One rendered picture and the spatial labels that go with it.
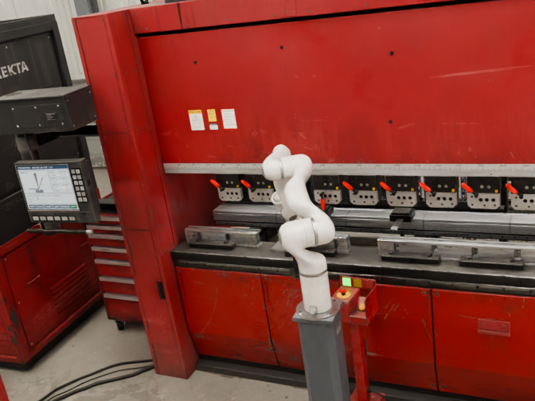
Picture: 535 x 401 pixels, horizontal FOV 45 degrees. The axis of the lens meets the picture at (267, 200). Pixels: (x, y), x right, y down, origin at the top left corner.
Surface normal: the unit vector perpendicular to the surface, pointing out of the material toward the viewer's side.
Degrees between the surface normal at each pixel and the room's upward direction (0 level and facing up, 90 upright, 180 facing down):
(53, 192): 90
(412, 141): 90
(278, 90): 90
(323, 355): 90
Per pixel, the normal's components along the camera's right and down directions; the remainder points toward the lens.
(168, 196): 0.90, 0.03
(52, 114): -0.34, 0.37
